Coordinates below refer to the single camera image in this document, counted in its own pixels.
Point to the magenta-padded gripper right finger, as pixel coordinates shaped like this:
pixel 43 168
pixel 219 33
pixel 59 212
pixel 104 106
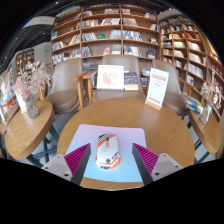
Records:
pixel 146 159

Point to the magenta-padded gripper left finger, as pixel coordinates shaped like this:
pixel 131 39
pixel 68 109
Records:
pixel 77 159

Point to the white orange black computer mouse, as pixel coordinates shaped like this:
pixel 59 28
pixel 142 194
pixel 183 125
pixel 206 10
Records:
pixel 108 151

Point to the pale lilac mouse pad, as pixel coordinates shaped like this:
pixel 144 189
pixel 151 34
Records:
pixel 130 141

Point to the round wooden side table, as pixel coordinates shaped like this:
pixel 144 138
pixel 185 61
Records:
pixel 26 133
pixel 206 133

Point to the beige chair with wooden arms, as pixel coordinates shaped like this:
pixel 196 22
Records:
pixel 65 80
pixel 116 60
pixel 175 96

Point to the glass vase, pink dried flowers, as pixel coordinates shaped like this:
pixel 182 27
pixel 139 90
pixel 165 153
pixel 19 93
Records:
pixel 31 106

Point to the blue yellow book stack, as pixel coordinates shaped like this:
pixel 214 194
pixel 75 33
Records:
pixel 193 103

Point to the white red sign, wooden base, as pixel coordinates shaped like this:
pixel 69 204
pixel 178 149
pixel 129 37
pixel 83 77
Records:
pixel 157 86

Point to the dark upright book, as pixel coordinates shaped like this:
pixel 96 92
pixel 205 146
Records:
pixel 131 80

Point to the light blue book stack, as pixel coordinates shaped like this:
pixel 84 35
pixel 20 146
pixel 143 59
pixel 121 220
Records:
pixel 146 72

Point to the white framed red print picture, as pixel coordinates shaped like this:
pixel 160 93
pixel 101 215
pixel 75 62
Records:
pixel 110 77

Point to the small distant wooden bookshelf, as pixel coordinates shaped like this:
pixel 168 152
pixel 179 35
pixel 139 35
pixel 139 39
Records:
pixel 25 61

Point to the curved wooden bookshelf unit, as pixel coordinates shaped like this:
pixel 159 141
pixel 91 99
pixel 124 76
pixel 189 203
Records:
pixel 186 43

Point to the wide wooden bookshelf unit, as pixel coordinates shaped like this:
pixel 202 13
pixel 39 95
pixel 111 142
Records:
pixel 106 30

